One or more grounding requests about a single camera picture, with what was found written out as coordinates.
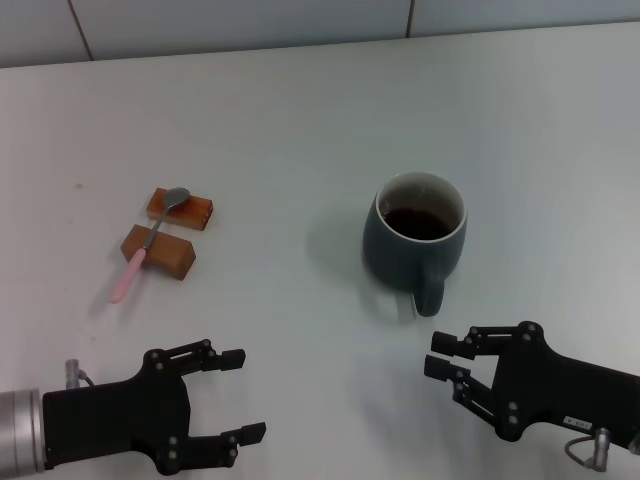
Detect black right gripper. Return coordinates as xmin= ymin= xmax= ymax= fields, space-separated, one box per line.
xmin=422 ymin=321 xmax=640 ymax=454

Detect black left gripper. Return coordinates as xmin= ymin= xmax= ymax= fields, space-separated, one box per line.
xmin=41 ymin=339 xmax=268 ymax=477

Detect dark grey ceramic mug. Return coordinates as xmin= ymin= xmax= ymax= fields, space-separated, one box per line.
xmin=361 ymin=171 xmax=470 ymax=318

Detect pink handled metal spoon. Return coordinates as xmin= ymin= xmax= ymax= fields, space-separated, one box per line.
xmin=109 ymin=187 xmax=192 ymax=305

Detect dark coffee liquid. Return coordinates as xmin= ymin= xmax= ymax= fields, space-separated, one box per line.
xmin=378 ymin=206 xmax=454 ymax=243

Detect matte brown wooden block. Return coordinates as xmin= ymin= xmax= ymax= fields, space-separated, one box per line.
xmin=120 ymin=223 xmax=196 ymax=282

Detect glossy orange wooden block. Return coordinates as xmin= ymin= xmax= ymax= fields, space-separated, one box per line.
xmin=145 ymin=187 xmax=215 ymax=232

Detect silver cable connector plug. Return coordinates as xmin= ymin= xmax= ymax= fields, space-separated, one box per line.
xmin=64 ymin=358 xmax=97 ymax=389
xmin=564 ymin=427 xmax=614 ymax=474

